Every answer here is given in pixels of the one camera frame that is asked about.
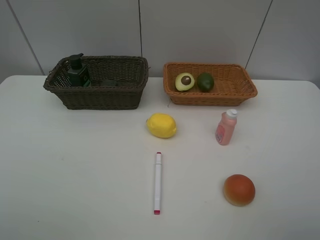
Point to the pink squeeze bottle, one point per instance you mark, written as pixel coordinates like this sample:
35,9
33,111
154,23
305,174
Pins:
226,127

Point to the halved avocado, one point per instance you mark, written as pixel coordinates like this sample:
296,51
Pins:
184,82

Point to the green lime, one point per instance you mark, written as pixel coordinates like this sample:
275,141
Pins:
205,82

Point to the white pink marker pen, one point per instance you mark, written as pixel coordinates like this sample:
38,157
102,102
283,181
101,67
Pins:
157,184

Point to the black whiteboard eraser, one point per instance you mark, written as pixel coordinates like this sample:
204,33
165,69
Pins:
112,83

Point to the orange wicker basket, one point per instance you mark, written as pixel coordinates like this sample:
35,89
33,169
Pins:
232,84

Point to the dark brown wicker basket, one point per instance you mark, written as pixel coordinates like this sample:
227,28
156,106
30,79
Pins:
132,70

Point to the yellow lemon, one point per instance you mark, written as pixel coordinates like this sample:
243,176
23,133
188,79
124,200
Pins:
161,125

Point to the dark green pump bottle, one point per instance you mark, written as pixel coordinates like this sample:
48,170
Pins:
78,72

